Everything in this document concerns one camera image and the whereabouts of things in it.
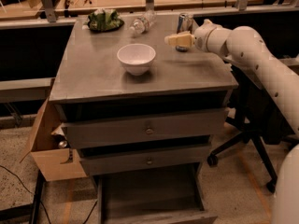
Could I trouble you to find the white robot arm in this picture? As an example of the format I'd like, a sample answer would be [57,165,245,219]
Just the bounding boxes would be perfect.
[164,20,299,224]

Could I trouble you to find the can in cardboard box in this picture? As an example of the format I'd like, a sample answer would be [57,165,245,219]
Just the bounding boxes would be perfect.
[58,140,68,149]

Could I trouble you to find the cardboard box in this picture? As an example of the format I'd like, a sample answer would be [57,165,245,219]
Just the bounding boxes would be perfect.
[20,77,88,183]

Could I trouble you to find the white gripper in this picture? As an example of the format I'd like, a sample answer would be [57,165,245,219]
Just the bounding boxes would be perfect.
[164,19,231,56]

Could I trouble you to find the redbull can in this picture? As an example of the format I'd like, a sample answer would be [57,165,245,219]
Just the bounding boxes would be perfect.
[176,13,193,52]

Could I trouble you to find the black floor cable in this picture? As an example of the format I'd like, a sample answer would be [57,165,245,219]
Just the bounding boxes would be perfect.
[0,164,52,224]

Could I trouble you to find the clear plastic water bottle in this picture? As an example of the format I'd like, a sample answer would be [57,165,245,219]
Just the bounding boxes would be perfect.
[129,9,156,36]

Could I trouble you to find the white bowl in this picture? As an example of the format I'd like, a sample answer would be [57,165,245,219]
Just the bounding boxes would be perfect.
[117,44,156,76]

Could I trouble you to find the black office chair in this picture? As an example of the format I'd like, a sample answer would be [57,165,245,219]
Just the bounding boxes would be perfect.
[207,65,298,193]

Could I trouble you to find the grey drawer cabinet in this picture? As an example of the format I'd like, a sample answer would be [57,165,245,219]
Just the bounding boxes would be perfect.
[50,13,237,224]

